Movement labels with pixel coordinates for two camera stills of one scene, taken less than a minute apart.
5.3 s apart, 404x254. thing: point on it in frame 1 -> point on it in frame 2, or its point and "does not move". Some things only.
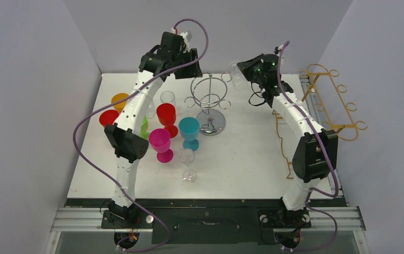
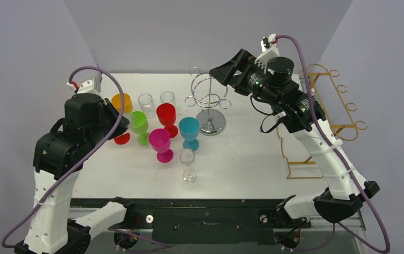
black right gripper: x=245 y=70 -> x=243 y=73
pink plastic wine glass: x=160 y=140 does not move
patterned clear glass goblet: x=167 y=97 does not move
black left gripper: x=192 y=71 -> x=108 y=107
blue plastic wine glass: x=189 y=128 does not move
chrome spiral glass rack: x=209 y=93 does not move
